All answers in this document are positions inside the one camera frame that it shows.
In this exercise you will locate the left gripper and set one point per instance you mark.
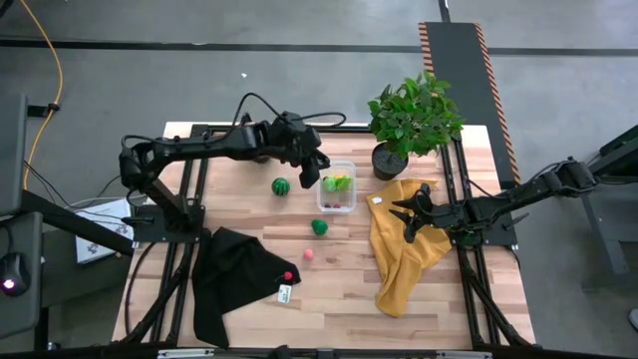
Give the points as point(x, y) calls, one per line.
point(296, 137)

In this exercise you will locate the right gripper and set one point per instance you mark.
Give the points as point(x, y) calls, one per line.
point(441, 217)

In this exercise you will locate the light green toy cabbage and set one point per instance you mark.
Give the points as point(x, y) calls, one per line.
point(329, 184)

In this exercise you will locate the light green toy lettuce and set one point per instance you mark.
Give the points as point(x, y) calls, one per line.
point(345, 183)

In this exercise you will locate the striped green toy watermelon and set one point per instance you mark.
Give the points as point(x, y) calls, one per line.
point(281, 187)

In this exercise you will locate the pink toy peach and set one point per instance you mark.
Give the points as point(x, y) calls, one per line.
point(308, 254)

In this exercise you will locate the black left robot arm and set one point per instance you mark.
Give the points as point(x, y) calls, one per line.
point(199, 144)

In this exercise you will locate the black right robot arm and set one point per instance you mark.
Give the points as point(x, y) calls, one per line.
point(523, 197)

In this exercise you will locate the clear plastic tupperware container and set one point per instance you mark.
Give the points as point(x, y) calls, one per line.
point(349, 199)

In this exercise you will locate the small white cloth tag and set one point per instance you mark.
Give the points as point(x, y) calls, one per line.
point(377, 200)

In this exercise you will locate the dark green toy bell pepper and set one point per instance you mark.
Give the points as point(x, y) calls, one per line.
point(319, 227)

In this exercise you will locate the yellow cloth napkin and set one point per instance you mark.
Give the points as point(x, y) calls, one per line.
point(399, 269)

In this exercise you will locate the leafy green plant black pot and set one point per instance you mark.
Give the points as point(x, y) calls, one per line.
point(414, 119)

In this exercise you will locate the red toy cherry green stem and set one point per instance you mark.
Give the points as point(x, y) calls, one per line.
point(288, 275)

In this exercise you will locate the white handwritten paper tag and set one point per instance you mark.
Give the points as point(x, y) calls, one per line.
point(284, 293)

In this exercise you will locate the black mat striped edges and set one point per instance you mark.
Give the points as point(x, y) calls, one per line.
point(463, 90)

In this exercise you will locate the black cloth napkin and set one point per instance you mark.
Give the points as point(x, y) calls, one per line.
point(229, 284)

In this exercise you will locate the black metal cart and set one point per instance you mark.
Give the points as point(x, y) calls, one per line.
point(613, 159)

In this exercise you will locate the white printed box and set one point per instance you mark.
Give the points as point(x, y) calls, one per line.
point(99, 239)

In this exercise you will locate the black diagonal stand beam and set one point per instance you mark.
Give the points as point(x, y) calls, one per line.
point(75, 224)

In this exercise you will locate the dark grey panel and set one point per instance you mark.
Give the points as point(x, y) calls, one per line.
point(12, 149)

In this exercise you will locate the black computer mouse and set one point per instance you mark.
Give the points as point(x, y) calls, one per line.
point(14, 274)

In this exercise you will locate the grey desk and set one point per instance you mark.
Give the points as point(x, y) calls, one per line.
point(30, 319)

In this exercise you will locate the black aluminium table frame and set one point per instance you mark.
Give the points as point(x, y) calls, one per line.
point(349, 128)

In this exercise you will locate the black frame clamp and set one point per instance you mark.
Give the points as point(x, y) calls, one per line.
point(245, 119)

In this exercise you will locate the silver metal bracket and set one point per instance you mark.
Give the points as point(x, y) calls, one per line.
point(463, 354)
point(184, 354)

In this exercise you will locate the small black depth camera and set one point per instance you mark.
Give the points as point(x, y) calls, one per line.
point(325, 354)

